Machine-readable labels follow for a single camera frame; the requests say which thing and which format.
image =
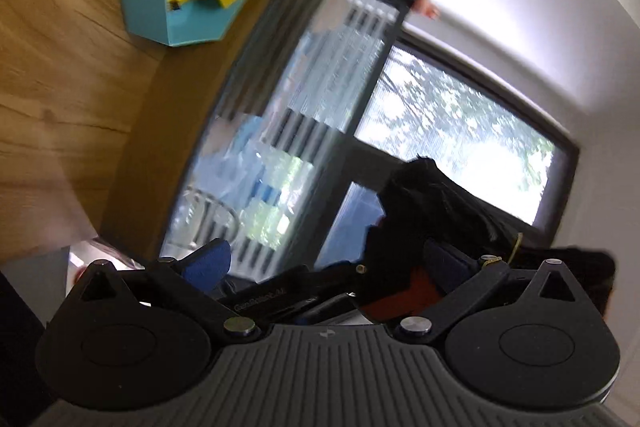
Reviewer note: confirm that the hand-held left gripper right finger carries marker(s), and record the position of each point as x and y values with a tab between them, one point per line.
450	264

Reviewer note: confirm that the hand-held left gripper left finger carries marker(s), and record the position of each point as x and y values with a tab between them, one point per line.
210	262

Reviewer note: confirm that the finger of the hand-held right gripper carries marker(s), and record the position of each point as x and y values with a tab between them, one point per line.
340	271

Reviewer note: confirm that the black shopping bag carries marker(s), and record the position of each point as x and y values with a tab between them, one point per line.
440	207

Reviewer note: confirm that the yellow rubber band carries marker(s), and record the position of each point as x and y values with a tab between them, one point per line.
517	247

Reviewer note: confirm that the dark-framed window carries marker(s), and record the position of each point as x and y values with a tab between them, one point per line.
475	122

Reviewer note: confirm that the person's black clothing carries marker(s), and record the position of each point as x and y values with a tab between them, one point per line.
20	347

